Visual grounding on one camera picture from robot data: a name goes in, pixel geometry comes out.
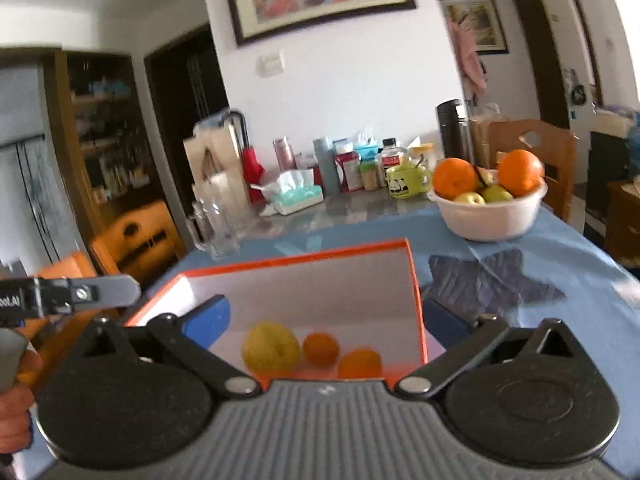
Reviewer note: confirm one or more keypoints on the pink hanging cloth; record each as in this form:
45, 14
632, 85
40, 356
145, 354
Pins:
470, 68

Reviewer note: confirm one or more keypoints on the white fruit bowl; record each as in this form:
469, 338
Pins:
493, 222

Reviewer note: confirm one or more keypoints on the tangerine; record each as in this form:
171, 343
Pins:
361, 363
321, 350

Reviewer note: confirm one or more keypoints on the green tissue box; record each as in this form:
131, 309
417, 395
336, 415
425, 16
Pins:
292, 192

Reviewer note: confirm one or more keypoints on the orange in bowl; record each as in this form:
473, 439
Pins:
453, 177
520, 172

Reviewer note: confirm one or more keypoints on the yellow pear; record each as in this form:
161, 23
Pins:
270, 347

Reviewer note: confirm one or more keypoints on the black thermos bottle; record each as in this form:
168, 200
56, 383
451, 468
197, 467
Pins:
454, 130

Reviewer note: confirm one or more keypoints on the red label jar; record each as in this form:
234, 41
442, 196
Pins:
347, 162

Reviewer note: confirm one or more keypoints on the green panda mug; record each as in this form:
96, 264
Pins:
407, 181

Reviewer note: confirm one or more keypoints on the small framed picture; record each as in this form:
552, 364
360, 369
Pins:
482, 18

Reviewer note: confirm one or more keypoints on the orange in bowl right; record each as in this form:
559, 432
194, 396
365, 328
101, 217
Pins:
520, 172

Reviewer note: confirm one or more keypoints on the orange cardboard box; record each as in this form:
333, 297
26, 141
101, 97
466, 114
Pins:
365, 296

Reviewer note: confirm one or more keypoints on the pink water bottle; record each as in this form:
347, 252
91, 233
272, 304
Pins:
285, 154

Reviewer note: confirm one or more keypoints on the wooden display cabinet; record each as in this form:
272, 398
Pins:
99, 137

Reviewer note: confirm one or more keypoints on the dark cap medicine bottle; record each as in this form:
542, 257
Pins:
390, 155

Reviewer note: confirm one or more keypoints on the orange in bowl left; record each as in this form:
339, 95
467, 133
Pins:
453, 177

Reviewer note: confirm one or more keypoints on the clear glass jar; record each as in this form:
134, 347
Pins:
211, 230

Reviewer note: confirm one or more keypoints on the grey tall bottle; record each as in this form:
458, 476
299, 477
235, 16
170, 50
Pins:
324, 151

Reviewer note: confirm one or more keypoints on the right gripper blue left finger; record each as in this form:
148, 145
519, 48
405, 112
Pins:
188, 338

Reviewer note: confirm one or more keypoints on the person left hand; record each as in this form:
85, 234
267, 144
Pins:
15, 405

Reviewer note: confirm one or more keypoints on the white wall switch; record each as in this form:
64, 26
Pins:
270, 65

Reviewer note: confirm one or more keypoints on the red folded umbrella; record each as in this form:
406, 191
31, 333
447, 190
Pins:
252, 169

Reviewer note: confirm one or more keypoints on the blue tablecloth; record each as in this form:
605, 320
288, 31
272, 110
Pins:
599, 300

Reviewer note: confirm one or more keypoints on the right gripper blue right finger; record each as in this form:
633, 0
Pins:
466, 345

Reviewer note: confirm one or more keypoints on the paper shopping bag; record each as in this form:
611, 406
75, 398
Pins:
214, 159

